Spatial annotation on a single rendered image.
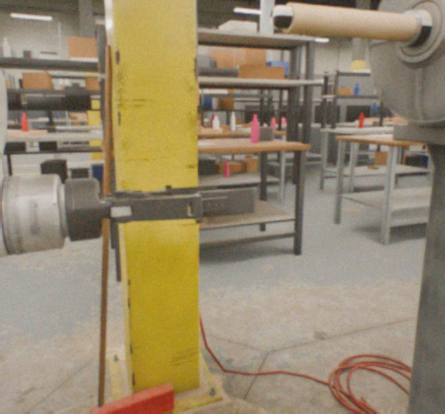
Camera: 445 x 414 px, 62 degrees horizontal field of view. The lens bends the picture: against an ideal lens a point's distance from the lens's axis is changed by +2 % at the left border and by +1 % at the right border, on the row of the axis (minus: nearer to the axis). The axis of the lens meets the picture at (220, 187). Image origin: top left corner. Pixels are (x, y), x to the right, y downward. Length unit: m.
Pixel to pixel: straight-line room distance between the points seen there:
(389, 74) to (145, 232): 0.98
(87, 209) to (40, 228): 0.05
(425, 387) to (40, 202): 0.79
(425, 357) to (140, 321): 0.97
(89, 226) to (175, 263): 1.00
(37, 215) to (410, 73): 0.53
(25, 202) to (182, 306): 1.14
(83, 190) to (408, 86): 0.47
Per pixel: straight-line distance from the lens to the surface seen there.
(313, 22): 0.49
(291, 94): 3.09
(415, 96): 0.61
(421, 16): 0.59
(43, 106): 5.18
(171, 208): 0.40
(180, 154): 1.33
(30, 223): 0.44
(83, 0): 9.59
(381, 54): 0.68
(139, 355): 1.58
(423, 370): 0.92
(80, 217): 0.45
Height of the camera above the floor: 1.14
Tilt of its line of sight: 12 degrees down
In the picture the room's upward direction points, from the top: straight up
